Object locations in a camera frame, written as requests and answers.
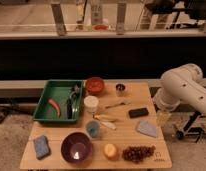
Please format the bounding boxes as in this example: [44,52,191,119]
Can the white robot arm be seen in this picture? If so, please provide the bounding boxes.
[153,63,206,115]

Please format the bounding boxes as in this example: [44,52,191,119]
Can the blue sponge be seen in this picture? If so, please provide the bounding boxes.
[33,135,50,160]

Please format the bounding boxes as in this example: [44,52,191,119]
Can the red bowl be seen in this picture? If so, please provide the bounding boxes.
[85,77,104,94]

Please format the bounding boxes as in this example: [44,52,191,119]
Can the small metal cup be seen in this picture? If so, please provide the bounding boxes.
[116,83,126,96]

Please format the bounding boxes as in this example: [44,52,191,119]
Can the white plastic cup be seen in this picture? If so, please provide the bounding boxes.
[84,96,99,113]

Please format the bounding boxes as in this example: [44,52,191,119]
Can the metal fork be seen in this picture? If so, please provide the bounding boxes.
[105,102,130,109]

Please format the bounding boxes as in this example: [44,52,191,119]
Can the black rectangular block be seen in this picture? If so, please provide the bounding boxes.
[129,108,149,118]

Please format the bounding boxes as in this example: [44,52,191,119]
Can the green plastic tray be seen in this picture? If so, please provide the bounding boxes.
[33,80,83,124]

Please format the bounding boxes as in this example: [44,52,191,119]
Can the blue cup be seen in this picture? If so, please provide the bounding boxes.
[86,121,100,138]

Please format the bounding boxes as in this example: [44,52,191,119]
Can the wooden folding table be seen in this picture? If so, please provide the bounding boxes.
[20,82,172,170]

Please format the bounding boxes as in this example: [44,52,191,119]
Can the red chili pepper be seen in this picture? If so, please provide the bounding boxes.
[48,99,61,117]

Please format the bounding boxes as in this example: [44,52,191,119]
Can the light blue cloth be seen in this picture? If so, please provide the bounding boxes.
[136,120,158,138]

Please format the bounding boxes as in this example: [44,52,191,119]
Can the orange fruit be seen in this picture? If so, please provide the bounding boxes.
[103,143,118,159]

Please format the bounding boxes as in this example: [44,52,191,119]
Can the purple bowl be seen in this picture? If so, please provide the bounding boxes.
[61,132,92,164]

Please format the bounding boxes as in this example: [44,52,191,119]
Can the bunch of dark grapes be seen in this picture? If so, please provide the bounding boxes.
[122,146,155,163]

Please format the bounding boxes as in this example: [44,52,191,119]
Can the black handled utensil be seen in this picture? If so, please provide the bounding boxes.
[66,85,79,119]

